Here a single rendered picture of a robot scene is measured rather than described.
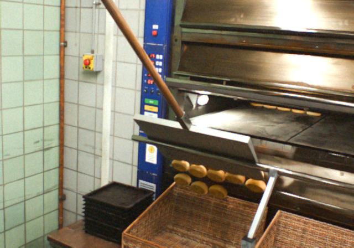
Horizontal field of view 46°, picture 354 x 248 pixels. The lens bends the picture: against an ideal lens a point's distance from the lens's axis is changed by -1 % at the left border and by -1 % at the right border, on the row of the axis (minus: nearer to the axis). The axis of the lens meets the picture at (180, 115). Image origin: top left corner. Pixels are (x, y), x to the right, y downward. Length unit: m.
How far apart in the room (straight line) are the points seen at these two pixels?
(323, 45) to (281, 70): 0.23
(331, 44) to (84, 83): 1.51
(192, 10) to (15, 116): 1.23
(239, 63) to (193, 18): 0.35
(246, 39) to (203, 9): 0.29
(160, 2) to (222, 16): 0.37
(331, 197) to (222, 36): 0.94
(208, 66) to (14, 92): 1.17
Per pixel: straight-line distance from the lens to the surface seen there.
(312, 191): 2.10
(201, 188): 2.20
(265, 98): 1.93
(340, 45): 1.99
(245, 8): 2.13
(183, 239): 2.34
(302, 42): 2.03
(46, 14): 2.76
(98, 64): 2.59
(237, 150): 1.73
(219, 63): 2.17
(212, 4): 2.22
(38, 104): 2.78
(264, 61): 2.09
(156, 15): 2.34
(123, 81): 2.52
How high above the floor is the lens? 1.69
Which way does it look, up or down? 12 degrees down
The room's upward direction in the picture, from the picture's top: 4 degrees clockwise
